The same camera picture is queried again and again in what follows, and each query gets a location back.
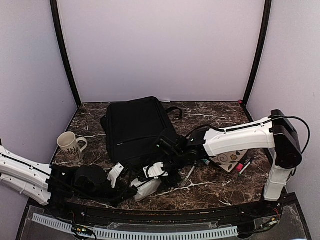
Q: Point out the white patterned mug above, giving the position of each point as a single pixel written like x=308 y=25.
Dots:
x=72 y=146

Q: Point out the pink highlighter marker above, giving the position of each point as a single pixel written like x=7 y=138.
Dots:
x=240 y=167

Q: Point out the clear syringe pen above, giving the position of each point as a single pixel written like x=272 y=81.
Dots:
x=185 y=180

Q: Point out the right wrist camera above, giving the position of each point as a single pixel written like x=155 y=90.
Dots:
x=153 y=171

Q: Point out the grey slotted cable duct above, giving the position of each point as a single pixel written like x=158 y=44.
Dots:
x=122 y=231

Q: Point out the black left frame post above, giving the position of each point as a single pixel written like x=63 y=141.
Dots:
x=63 y=51

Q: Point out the white glue stick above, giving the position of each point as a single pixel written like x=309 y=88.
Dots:
x=206 y=161

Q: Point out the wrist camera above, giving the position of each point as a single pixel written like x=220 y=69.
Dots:
x=117 y=171
x=153 y=171

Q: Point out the black student backpack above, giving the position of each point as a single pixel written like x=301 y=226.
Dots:
x=132 y=128

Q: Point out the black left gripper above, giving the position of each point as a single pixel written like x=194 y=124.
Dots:
x=120 y=194

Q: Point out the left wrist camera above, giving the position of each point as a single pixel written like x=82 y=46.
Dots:
x=117 y=171

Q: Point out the black right frame post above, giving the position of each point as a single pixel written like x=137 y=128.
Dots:
x=259 y=51

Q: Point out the black frame post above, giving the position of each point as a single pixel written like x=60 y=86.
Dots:
x=259 y=51
x=63 y=51

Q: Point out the green capped marker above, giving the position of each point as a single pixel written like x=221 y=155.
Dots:
x=241 y=172

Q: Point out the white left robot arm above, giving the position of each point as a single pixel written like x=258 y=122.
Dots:
x=51 y=185

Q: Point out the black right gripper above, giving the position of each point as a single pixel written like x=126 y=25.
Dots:
x=171 y=182

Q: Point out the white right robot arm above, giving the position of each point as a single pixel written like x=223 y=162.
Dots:
x=272 y=132

